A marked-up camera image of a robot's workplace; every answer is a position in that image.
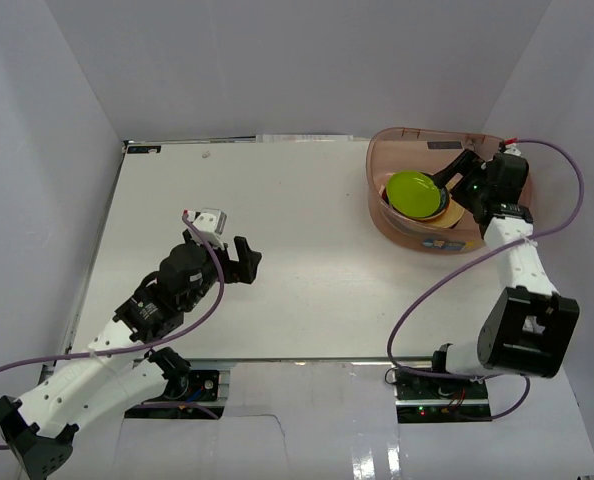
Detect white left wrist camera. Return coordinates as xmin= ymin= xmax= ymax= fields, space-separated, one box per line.
xmin=191 ymin=208 xmax=227 ymax=249

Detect pink translucent plastic bin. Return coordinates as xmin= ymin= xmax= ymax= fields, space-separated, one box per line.
xmin=366 ymin=128 xmax=531 ymax=255

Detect beige bear plate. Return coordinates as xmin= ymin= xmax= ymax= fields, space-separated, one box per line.
xmin=426 ymin=199 xmax=465 ymax=229

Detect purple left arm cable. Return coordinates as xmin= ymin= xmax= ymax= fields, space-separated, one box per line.
xmin=0 ymin=209 xmax=226 ymax=450

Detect white paper sheets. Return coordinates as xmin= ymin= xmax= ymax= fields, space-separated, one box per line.
xmin=255 ymin=134 xmax=354 ymax=143

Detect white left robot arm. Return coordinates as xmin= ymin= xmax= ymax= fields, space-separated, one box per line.
xmin=0 ymin=234 xmax=262 ymax=479

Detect lime green plate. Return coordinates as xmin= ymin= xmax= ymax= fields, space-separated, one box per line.
xmin=385 ymin=171 xmax=443 ymax=219

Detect blue white patterned plate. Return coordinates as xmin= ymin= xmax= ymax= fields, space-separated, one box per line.
xmin=430 ymin=172 xmax=450 ymax=218

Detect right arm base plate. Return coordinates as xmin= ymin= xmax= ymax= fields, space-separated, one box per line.
xmin=384 ymin=367 xmax=488 ymax=401

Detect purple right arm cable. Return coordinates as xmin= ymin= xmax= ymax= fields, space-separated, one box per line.
xmin=386 ymin=138 xmax=586 ymax=420

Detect black label sticker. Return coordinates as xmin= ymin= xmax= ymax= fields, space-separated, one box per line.
xmin=126 ymin=145 xmax=161 ymax=154

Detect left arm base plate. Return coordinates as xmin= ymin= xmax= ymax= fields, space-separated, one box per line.
xmin=164 ymin=370 xmax=220 ymax=402

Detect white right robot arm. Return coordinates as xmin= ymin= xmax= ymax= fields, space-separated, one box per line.
xmin=428 ymin=147 xmax=580 ymax=399

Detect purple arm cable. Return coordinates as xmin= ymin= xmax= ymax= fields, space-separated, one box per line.
xmin=386 ymin=138 xmax=586 ymax=420
xmin=0 ymin=209 xmax=226 ymax=450

